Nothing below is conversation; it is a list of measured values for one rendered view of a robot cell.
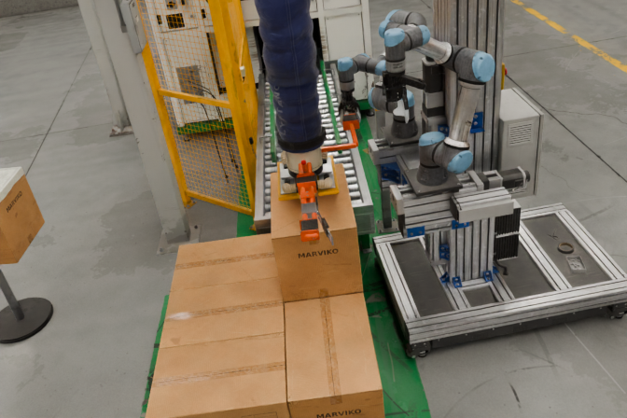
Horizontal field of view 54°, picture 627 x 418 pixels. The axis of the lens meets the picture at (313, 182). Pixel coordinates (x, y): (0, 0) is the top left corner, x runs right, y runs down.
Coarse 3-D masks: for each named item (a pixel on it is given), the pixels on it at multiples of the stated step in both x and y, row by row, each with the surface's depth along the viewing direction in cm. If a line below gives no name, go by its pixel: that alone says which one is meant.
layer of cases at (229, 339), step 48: (240, 240) 353; (192, 288) 323; (240, 288) 318; (192, 336) 293; (240, 336) 289; (288, 336) 285; (336, 336) 282; (192, 384) 268; (240, 384) 264; (288, 384) 261; (336, 384) 258
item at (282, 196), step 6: (282, 162) 316; (282, 168) 310; (282, 180) 300; (288, 180) 295; (294, 180) 299; (282, 192) 291; (294, 192) 290; (282, 198) 289; (288, 198) 289; (294, 198) 289
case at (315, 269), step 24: (336, 168) 330; (288, 216) 297; (336, 216) 292; (288, 240) 285; (336, 240) 287; (288, 264) 292; (312, 264) 293; (336, 264) 294; (288, 288) 300; (312, 288) 301; (336, 288) 302; (360, 288) 303
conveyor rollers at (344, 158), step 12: (324, 96) 509; (324, 108) 494; (336, 108) 486; (324, 120) 471; (276, 132) 463; (276, 144) 448; (324, 144) 440; (336, 144) 440; (276, 156) 433; (336, 156) 425; (348, 156) 426; (276, 168) 418; (348, 168) 410; (348, 180) 394
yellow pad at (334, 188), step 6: (330, 156) 316; (324, 162) 306; (330, 162) 309; (324, 174) 295; (330, 174) 300; (336, 180) 296; (336, 186) 291; (318, 192) 289; (324, 192) 288; (330, 192) 289; (336, 192) 289
